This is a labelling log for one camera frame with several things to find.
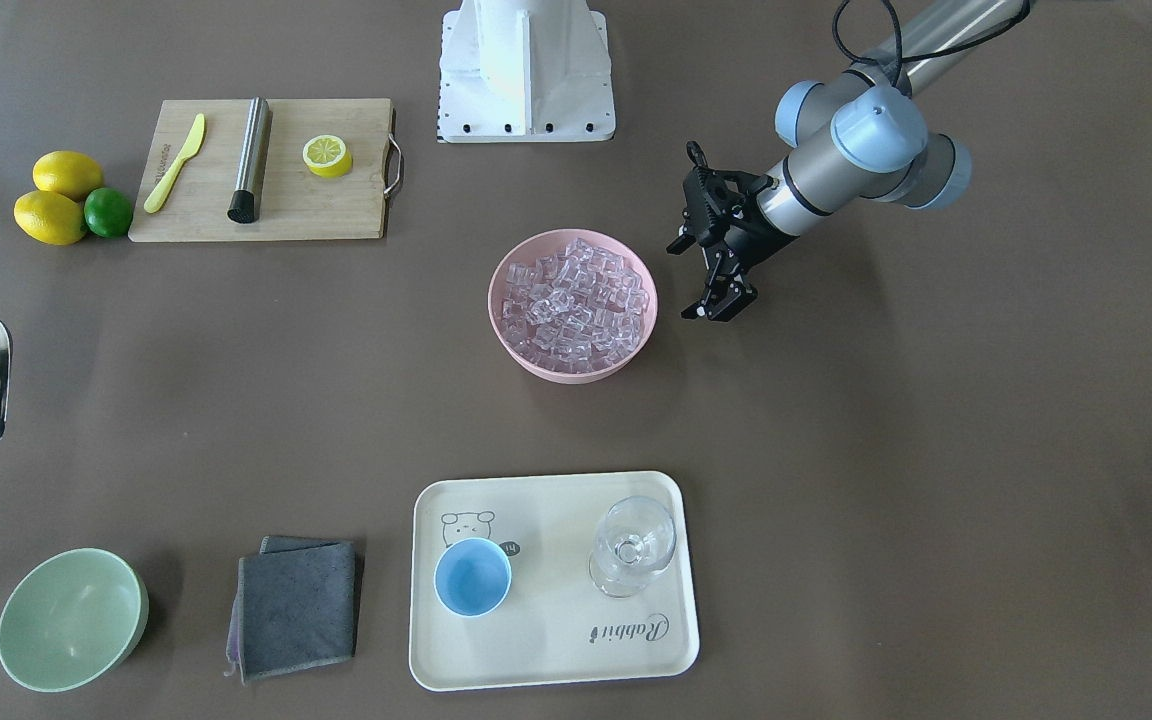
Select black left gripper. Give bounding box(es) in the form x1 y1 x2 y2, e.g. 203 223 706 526
666 141 797 323

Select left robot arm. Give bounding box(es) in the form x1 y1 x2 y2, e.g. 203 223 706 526
668 1 1033 323

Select clear ice cubes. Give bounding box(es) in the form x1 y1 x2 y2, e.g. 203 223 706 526
501 238 651 374

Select light blue cup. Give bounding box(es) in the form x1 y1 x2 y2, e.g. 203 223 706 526
434 537 513 617

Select yellow lemon lower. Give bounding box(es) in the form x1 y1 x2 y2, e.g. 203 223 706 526
13 190 88 247

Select yellow lemon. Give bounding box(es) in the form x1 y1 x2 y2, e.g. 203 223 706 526
31 150 105 202
13 190 88 247

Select yellow lemon upper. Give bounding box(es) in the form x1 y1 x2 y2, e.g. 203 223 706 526
31 150 105 202

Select pink bowl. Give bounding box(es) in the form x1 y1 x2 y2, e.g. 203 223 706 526
487 229 660 385

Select green lime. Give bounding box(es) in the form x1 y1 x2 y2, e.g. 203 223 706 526
83 187 134 238

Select yellow plastic knife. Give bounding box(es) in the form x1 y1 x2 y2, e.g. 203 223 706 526
142 113 206 214

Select clear wine glass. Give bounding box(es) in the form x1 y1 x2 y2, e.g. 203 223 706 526
588 495 677 598

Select steel muddler black tip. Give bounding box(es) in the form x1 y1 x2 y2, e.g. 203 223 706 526
227 97 273 223

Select bamboo cutting board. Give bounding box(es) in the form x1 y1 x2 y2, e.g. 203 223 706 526
129 97 394 243

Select half lemon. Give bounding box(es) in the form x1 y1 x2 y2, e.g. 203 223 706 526
301 135 353 179

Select cream rabbit tray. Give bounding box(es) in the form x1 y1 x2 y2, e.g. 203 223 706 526
410 470 702 692

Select green bowl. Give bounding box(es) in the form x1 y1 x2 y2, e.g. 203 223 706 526
0 548 147 694

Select grey folded cloth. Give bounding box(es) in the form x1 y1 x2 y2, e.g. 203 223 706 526
227 536 358 685

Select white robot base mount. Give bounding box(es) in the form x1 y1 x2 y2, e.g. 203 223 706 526
435 1 617 143

